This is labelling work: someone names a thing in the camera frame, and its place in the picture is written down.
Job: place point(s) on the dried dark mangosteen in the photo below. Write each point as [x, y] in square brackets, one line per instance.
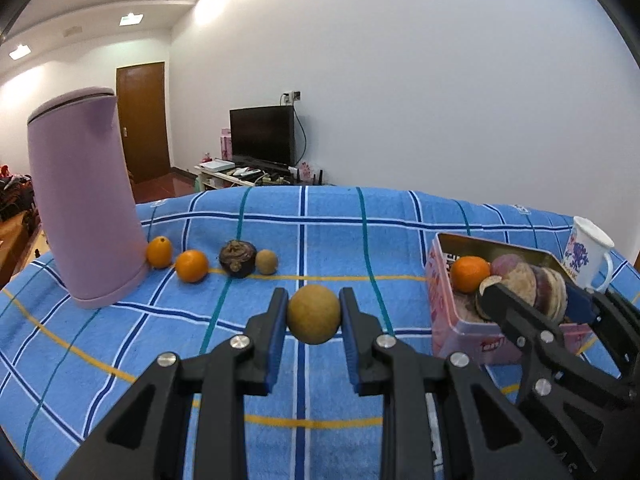
[237, 257]

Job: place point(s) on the purple round radish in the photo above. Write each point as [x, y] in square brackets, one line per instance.
[505, 261]

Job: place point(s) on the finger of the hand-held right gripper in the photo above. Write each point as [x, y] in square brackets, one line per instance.
[505, 310]
[580, 305]

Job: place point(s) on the white television stand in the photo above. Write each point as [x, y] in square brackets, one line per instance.
[210, 180]

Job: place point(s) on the pile of clothes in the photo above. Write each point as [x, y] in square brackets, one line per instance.
[15, 190]

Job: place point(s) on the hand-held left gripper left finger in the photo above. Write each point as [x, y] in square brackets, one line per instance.
[276, 355]

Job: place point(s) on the blue plaid blanket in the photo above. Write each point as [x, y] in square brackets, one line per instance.
[150, 340]

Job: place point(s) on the black television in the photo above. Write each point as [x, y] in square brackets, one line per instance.
[262, 135]

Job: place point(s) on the medium orange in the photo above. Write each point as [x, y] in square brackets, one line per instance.
[191, 266]

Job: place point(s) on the brown longan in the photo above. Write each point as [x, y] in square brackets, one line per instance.
[266, 262]
[314, 314]

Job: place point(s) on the purple electric kettle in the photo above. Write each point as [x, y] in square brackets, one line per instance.
[85, 200]

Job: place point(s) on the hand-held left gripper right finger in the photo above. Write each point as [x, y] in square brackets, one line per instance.
[350, 355]

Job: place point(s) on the wall power outlet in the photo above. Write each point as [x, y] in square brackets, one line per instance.
[291, 96]

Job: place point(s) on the black router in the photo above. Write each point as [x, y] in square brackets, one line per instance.
[316, 180]

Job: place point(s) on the pink flowered ornament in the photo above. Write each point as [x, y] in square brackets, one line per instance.
[305, 171]

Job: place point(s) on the pink metal tin box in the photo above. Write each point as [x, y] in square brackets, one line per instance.
[450, 340]

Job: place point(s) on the square ceiling light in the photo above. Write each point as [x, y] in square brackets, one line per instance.
[131, 19]
[20, 51]

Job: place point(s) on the white set-top box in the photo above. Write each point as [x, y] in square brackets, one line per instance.
[217, 165]

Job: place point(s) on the ceiling air vent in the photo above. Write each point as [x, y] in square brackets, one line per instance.
[71, 31]

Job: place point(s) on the small oval kumquat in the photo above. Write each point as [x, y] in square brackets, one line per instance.
[159, 252]

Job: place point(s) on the white printed mug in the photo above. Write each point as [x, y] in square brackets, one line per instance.
[585, 255]

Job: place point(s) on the brown wooden door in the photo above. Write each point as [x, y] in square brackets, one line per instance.
[145, 120]

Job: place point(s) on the large orange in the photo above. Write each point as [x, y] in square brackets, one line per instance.
[470, 274]

